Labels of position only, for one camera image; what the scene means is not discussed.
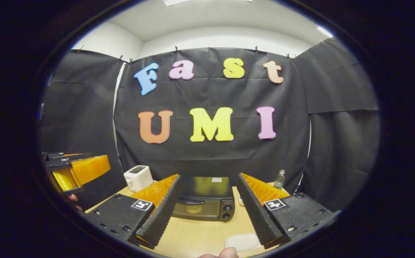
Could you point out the clear plastic water bottle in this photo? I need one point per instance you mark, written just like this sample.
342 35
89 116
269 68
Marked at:
279 181

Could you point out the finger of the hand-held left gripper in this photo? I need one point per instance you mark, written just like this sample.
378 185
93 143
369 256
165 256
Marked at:
89 169
62 179

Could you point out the white plate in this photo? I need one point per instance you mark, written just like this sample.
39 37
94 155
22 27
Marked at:
242 242

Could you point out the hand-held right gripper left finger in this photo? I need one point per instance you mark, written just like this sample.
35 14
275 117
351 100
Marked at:
161 215

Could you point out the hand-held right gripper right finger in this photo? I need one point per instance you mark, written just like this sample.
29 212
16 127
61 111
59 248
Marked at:
257 215

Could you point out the small white dish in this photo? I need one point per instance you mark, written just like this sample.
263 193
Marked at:
241 200

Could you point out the black electric oven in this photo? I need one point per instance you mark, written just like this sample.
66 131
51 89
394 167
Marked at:
207 190

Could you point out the white toaster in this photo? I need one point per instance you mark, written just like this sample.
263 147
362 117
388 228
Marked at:
137 179

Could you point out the ceiling light panel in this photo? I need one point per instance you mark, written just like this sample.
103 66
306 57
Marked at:
324 31
193 1

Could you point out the round bread bun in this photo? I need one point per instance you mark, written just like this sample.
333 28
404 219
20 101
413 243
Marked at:
194 209

